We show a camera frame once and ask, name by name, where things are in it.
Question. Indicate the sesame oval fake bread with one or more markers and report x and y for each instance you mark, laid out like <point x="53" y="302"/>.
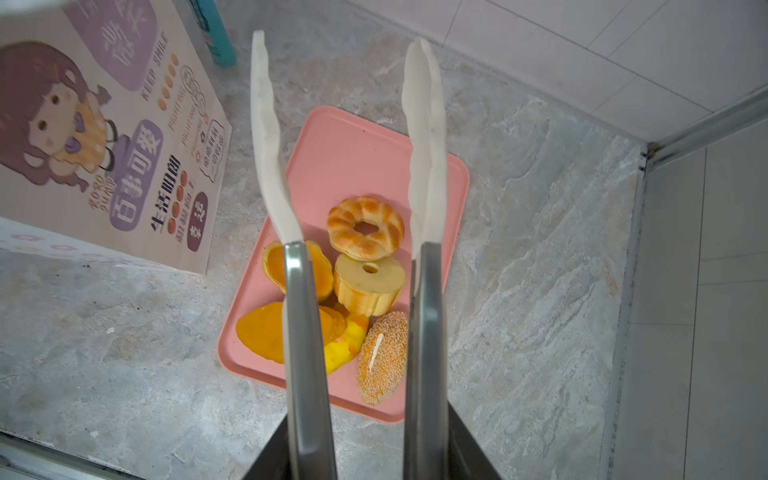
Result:
<point x="383" y="358"/>

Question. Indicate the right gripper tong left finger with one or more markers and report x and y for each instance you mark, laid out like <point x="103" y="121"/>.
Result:
<point x="309" y="425"/>

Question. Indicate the braided ring fake bread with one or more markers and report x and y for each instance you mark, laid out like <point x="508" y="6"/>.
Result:
<point x="365" y="228"/>

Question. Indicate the orange tart fake bread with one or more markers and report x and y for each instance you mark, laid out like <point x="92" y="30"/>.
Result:
<point x="273" y="265"/>

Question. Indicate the teal plastic bottle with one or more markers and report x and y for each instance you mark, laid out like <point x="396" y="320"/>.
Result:
<point x="214" y="32"/>

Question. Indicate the small yellow fake bread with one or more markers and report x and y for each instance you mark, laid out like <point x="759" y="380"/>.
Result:
<point x="346" y="347"/>

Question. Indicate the pink plastic tray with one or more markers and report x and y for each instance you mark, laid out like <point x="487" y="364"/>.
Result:
<point x="337" y="156"/>

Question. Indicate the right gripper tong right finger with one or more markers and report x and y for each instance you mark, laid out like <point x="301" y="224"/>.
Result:
<point x="426" y="437"/>

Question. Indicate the white printed paper bag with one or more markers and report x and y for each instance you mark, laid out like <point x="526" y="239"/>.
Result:
<point x="113" y="140"/>

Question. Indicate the flat orange oval fake bread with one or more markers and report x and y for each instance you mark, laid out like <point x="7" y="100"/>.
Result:
<point x="261" y="330"/>

